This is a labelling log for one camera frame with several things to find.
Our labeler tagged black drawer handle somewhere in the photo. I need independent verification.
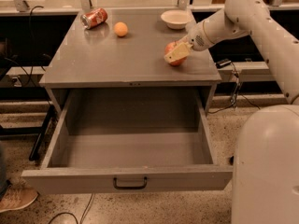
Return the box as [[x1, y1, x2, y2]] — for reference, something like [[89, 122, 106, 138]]
[[113, 177, 148, 190]]

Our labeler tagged tan sneaker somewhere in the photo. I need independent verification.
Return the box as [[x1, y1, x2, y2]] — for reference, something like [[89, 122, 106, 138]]
[[0, 186, 38, 213]]

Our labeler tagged black power adapter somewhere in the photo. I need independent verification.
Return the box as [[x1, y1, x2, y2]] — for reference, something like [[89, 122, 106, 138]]
[[216, 59, 232, 69]]

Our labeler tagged grey open drawer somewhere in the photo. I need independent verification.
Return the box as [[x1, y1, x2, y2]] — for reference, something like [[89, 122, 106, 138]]
[[22, 88, 233, 194]]

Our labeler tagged black chair leg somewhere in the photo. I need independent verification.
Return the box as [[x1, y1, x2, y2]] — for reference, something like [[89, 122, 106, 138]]
[[29, 105, 55, 161]]

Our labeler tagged white bowl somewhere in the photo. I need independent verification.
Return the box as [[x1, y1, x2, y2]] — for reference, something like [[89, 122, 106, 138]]
[[161, 10, 192, 30]]

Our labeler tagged grey cabinet counter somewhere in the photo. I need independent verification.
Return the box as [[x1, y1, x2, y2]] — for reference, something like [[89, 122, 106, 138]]
[[39, 7, 222, 117]]

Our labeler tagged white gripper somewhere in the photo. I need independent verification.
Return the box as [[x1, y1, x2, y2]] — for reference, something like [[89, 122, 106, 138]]
[[164, 18, 217, 63]]

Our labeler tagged red apple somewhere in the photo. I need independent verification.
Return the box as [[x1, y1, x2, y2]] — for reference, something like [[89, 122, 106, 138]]
[[164, 42, 188, 66]]

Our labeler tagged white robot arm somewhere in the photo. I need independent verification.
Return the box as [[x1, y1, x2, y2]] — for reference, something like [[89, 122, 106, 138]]
[[164, 0, 299, 224]]

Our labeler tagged orange fruit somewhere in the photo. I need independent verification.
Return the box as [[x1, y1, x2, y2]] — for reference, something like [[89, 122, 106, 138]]
[[113, 22, 128, 37]]

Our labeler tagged black floor cable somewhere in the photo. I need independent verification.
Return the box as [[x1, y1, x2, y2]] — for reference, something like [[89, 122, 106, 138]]
[[47, 193, 95, 224]]

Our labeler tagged red soda can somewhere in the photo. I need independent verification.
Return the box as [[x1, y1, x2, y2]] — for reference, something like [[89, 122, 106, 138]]
[[80, 8, 107, 29]]

